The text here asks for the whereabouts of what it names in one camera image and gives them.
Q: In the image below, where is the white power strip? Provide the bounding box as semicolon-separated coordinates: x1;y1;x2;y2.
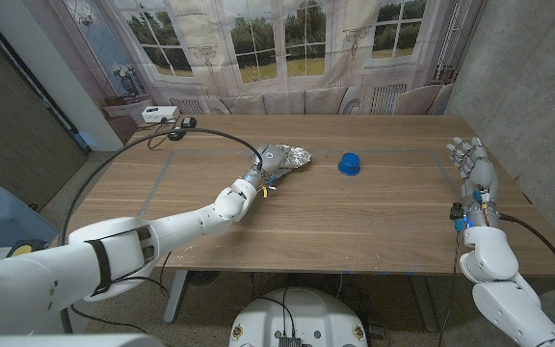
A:
141;105;181;124

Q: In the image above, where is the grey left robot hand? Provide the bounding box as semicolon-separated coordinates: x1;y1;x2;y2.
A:
243;143;291;192

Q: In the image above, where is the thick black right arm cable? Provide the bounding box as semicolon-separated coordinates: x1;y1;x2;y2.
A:
498;213;555;307

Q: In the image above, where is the thin black right arm wire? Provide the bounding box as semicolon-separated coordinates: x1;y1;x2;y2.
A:
438;229;461;347

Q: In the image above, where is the thin black arm wire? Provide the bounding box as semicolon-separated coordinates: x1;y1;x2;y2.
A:
438;229;461;347
69;250;172;336

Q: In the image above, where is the black adapter cable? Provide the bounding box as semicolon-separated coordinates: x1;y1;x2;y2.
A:
137;117;182;150

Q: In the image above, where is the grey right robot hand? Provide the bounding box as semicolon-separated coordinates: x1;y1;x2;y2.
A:
445;136;501;231

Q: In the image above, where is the blue plastic cup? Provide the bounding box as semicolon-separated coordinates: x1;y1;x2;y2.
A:
337;152;362;176

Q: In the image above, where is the thin black left arm wire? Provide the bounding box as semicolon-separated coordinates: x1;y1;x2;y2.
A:
69;250;172;336

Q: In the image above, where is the grey table leg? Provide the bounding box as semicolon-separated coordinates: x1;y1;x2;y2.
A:
410;274;440;333
163;269;188;323

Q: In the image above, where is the printed window scene backdrop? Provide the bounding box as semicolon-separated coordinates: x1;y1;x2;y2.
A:
21;0;489;146

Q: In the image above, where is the white robot torso base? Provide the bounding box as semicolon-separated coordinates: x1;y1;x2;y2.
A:
228;287;369;347

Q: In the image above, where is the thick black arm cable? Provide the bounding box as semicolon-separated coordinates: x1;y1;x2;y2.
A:
58;127;264;334
498;213;555;307

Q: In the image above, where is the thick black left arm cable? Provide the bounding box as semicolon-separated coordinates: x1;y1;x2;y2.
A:
58;127;264;334

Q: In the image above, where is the crinkled aluminum foil sheet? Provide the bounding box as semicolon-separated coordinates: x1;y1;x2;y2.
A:
277;143;313;170

